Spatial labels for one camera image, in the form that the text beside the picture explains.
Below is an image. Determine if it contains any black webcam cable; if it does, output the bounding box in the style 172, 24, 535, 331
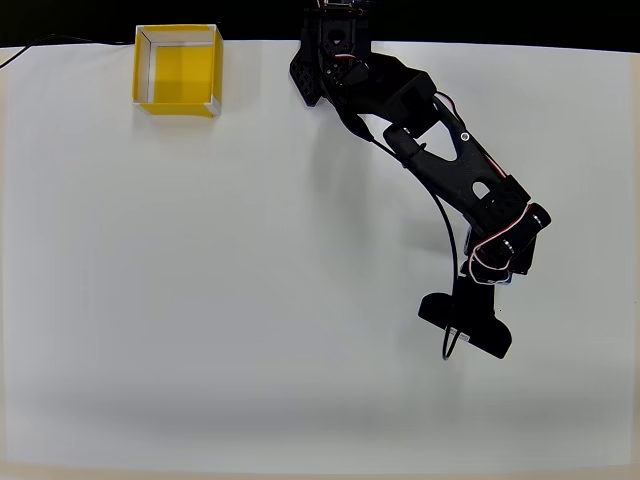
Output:
335, 107, 472, 363

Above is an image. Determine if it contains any red white wrist servo wire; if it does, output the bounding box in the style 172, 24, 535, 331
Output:
467, 203, 533, 286

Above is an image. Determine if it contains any thin black cable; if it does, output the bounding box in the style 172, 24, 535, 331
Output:
0, 33, 137, 70

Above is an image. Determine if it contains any yellow open box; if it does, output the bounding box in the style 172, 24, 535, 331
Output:
131, 23, 225, 120

